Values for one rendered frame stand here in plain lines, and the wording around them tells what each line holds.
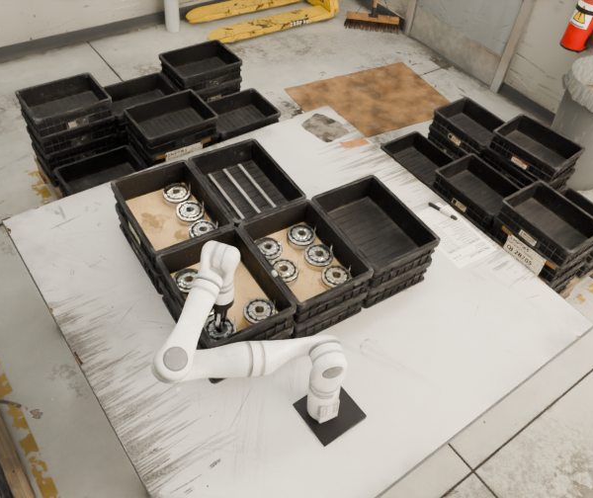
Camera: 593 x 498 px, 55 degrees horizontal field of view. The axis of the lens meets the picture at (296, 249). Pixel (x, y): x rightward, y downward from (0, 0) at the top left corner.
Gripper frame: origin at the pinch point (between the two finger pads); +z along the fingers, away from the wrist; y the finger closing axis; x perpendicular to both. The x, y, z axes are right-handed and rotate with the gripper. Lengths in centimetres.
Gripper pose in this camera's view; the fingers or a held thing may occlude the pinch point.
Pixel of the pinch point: (221, 322)
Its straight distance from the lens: 180.6
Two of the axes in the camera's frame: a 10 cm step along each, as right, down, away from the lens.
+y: 1.1, -7.3, 6.8
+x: -9.9, -1.4, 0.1
